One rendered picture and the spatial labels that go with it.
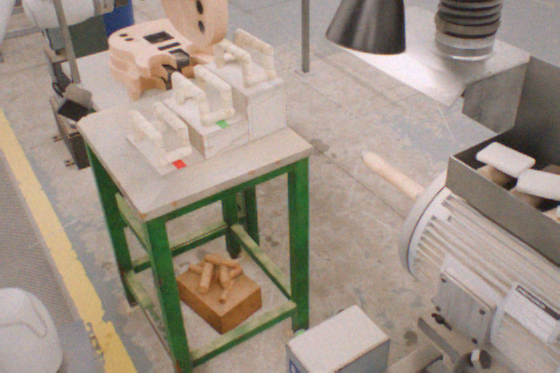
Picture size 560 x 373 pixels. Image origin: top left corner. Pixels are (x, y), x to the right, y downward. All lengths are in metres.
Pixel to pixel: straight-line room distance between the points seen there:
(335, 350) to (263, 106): 0.98
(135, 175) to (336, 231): 1.38
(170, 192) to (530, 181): 1.08
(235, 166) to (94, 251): 1.37
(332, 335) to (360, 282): 1.63
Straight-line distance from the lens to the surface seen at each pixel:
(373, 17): 0.94
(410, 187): 1.17
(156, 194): 1.72
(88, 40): 3.42
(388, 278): 2.74
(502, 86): 1.04
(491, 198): 0.93
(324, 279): 2.71
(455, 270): 0.98
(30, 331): 1.47
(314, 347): 1.06
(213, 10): 1.60
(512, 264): 0.95
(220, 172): 1.77
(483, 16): 1.02
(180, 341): 2.08
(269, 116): 1.89
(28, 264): 3.05
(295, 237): 2.07
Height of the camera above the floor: 1.97
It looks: 35 degrees down
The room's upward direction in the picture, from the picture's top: 2 degrees counter-clockwise
